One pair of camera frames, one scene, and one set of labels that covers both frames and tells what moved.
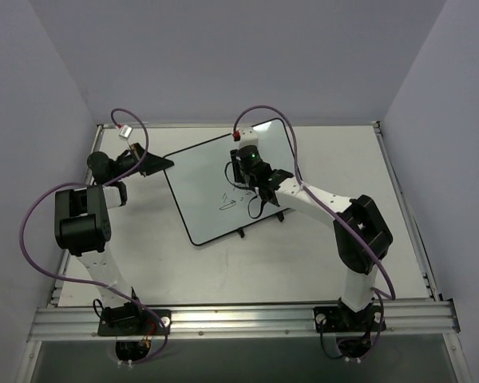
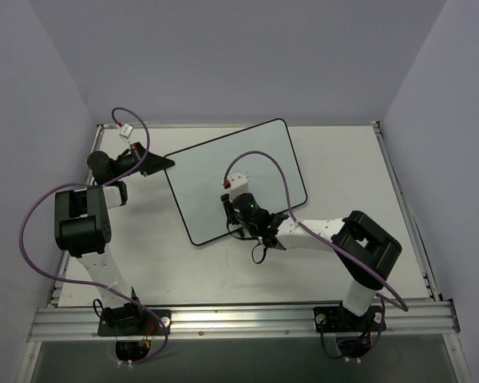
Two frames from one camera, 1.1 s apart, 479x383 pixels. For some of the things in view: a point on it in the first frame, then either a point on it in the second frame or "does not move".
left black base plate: x=133 y=322 does not move
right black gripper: x=236 y=168 → x=227 y=208
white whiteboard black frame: x=203 y=185 does not move
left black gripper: x=140 y=159 does not move
